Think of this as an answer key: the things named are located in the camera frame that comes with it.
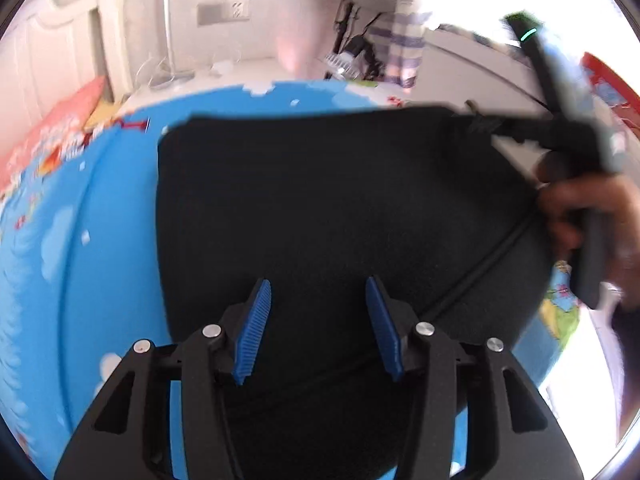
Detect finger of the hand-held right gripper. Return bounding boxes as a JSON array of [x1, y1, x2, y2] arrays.
[[464, 100, 556, 151]]

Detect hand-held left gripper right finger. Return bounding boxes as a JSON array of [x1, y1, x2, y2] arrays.
[[365, 276, 585, 480]]

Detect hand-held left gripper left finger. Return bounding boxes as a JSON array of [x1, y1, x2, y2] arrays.
[[54, 277, 273, 480]]

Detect black pants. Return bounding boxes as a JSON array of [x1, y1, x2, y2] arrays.
[[156, 105, 556, 480]]

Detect person's right hand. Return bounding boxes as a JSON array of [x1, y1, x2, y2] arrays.
[[535, 152, 640, 293]]

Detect red printed cloth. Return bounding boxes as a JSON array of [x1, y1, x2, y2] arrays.
[[580, 52, 640, 128]]

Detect striped cloth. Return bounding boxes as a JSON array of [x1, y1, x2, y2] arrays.
[[370, 10, 432, 88]]

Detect cartoon printed bedsheet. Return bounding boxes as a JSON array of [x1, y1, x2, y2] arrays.
[[0, 80, 583, 480]]

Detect small white fan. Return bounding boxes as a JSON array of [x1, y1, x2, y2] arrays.
[[325, 52, 358, 78]]

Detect white wooden headboard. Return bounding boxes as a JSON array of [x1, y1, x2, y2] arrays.
[[0, 0, 133, 126]]

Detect white charger cable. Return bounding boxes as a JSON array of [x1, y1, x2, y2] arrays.
[[132, 57, 236, 88]]

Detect grey wall socket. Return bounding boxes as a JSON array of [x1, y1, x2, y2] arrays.
[[196, 0, 251, 26]]

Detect white wall conduit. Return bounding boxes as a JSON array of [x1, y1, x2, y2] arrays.
[[164, 0, 174, 72]]

